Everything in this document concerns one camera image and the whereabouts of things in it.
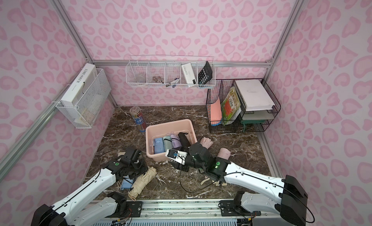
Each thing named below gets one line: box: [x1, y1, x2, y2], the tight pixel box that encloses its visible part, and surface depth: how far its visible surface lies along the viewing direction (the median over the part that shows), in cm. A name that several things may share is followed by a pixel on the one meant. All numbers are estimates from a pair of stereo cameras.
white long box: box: [60, 63, 98, 107], surface depth 71 cm
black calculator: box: [198, 60, 213, 85], surface depth 93 cm
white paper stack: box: [234, 79, 276, 112], surface depth 96 cm
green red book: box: [220, 86, 242, 126], surface depth 103 cm
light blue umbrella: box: [153, 137, 166, 155], surface depth 95 cm
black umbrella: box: [178, 132, 191, 147], surface depth 98 cm
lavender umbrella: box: [170, 134, 183, 149], surface depth 97 cm
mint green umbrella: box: [162, 135, 173, 153], surface depth 96 cm
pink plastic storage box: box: [145, 118, 198, 163], surface depth 93 cm
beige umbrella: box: [127, 166, 158, 202], surface depth 79 cm
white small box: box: [181, 62, 197, 85], surface depth 94 cm
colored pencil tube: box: [129, 106, 147, 132], surface depth 95 cm
